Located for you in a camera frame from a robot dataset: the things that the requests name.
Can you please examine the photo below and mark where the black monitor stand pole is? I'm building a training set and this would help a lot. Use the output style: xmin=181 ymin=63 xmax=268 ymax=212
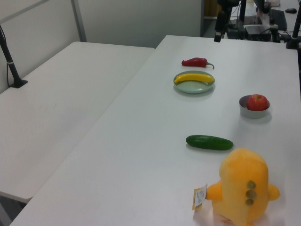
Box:
xmin=239 ymin=0 xmax=247 ymax=24

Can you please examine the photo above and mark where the grey aluminium partition post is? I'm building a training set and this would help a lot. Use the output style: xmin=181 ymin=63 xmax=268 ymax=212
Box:
xmin=71 ymin=0 xmax=87 ymax=43

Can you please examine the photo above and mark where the green cucumber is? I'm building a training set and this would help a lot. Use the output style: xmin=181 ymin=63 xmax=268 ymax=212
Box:
xmin=185 ymin=135 xmax=234 ymax=151

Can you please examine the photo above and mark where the brown wooden panel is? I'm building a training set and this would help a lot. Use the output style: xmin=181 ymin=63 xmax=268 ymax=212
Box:
xmin=204 ymin=0 xmax=222 ymax=19

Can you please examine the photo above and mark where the yellow banana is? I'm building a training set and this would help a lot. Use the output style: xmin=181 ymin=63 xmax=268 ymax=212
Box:
xmin=174 ymin=73 xmax=216 ymax=86

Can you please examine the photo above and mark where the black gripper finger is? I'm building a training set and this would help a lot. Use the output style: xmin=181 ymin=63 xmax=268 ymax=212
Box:
xmin=224 ymin=9 xmax=233 ymax=31
xmin=214 ymin=10 xmax=226 ymax=43

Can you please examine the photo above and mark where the black camera stand pole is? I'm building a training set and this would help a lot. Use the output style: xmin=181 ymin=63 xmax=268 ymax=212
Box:
xmin=0 ymin=24 xmax=28 ymax=89

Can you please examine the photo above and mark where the red chili pepper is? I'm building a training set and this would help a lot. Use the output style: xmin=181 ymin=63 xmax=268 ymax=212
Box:
xmin=181 ymin=57 xmax=215 ymax=70

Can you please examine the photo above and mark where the black equipment box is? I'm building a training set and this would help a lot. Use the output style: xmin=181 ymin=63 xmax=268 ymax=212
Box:
xmin=225 ymin=19 xmax=246 ymax=40

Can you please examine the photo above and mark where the white side table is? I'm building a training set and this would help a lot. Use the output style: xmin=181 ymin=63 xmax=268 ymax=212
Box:
xmin=0 ymin=41 xmax=156 ymax=204

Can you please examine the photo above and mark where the pale green plastic plate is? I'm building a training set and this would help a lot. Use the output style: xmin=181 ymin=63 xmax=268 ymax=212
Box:
xmin=173 ymin=70 xmax=216 ymax=95

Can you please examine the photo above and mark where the paper tag of plush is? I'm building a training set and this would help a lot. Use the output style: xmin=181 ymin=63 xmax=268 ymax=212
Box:
xmin=193 ymin=184 xmax=208 ymax=210

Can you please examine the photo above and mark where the small metal bowl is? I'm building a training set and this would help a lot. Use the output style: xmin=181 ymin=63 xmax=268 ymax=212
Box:
xmin=239 ymin=95 xmax=271 ymax=119

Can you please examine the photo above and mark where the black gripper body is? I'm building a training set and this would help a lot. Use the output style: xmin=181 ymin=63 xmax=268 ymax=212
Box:
xmin=216 ymin=0 xmax=241 ymax=13

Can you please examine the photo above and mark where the red apple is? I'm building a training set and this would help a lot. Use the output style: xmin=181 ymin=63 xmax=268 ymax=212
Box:
xmin=246 ymin=94 xmax=269 ymax=112

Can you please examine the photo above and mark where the orange plush toy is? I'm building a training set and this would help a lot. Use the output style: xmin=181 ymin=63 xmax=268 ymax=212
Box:
xmin=206 ymin=147 xmax=281 ymax=226

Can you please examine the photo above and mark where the black clamp stand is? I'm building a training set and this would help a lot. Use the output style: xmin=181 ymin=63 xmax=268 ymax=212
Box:
xmin=285 ymin=16 xmax=301 ymax=49

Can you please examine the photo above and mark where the grey device box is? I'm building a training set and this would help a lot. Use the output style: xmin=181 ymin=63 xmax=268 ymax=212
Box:
xmin=244 ymin=23 xmax=275 ymax=42

